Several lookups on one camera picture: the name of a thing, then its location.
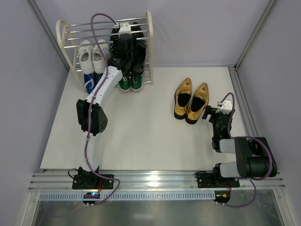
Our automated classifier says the black loafer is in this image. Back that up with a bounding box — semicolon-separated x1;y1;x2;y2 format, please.
131;26;146;75
110;28;121;60

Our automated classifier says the white sneaker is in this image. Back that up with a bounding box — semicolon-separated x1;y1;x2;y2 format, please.
92;40;110;74
78;40;94;74

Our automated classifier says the green canvas sneaker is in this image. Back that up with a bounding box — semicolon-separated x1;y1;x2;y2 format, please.
131;73;142;91
119;74;131;92

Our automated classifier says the blue canvas sneaker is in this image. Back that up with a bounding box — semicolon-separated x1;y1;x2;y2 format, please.
95;73;103;82
84;72;97;94

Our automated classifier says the cream metal shoe rack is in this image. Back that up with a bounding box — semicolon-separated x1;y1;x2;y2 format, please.
56;11;154;89

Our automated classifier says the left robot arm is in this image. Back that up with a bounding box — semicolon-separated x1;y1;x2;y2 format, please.
74;34;146;184

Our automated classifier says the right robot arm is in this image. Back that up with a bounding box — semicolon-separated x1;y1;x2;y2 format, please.
196;106;277;187

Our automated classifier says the right gold shoe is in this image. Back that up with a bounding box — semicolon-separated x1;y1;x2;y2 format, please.
185;82;209;124

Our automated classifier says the gold shoe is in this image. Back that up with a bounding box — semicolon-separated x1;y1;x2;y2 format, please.
185;82;209;124
174;78;192;120

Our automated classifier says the left gold shoe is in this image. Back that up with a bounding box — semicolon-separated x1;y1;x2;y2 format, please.
174;78;192;120

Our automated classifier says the right small controller board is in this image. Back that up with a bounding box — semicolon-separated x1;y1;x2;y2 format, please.
214;191;231;205

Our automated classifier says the small controller board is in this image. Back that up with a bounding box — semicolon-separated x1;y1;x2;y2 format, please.
214;191;231;205
82;192;100;207

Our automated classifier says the left small controller board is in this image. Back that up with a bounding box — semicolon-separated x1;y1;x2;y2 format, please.
82;192;100;207

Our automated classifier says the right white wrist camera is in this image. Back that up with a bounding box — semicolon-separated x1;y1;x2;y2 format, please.
216;100;233;114

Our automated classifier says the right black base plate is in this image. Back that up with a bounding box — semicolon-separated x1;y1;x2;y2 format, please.
194;171;240;188

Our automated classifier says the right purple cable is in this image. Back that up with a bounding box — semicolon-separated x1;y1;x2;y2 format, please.
216;92;275;208

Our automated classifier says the slotted grey cable duct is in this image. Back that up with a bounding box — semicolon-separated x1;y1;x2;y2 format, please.
39;190;215;202

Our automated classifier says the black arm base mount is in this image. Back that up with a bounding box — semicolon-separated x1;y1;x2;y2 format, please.
72;174;114;190

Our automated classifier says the aluminium rail frame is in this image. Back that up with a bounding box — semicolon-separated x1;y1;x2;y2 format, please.
27;67;286;194

